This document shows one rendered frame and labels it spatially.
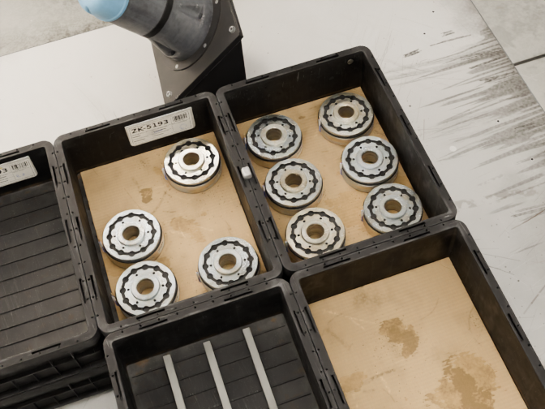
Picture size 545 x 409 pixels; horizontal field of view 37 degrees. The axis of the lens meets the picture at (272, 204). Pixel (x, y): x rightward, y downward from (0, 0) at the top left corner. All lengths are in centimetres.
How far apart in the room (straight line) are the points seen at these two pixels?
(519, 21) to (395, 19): 108
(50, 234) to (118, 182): 15
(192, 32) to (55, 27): 147
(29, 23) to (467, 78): 175
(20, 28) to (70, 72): 118
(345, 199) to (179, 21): 46
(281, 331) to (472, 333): 31
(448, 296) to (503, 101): 55
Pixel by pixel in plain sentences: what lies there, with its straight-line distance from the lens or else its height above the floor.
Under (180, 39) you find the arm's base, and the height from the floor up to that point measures 92.
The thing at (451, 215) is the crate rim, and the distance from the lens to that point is 135.
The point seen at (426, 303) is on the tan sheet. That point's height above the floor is 83.
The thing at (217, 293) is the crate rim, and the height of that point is 93.
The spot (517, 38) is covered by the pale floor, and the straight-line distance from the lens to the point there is 290.
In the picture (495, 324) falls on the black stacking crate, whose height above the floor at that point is 88.
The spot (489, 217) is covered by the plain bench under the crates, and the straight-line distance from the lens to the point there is 163.
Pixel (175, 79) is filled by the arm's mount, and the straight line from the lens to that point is 166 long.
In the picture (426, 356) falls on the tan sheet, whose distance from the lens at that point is 135.
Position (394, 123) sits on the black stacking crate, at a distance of 149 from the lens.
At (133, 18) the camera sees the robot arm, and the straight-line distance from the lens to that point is 157.
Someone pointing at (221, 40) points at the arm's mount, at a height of 93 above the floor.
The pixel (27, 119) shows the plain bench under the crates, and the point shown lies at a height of 70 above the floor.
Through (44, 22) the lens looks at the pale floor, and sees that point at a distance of 307.
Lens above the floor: 208
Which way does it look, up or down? 58 degrees down
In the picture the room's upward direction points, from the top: 6 degrees counter-clockwise
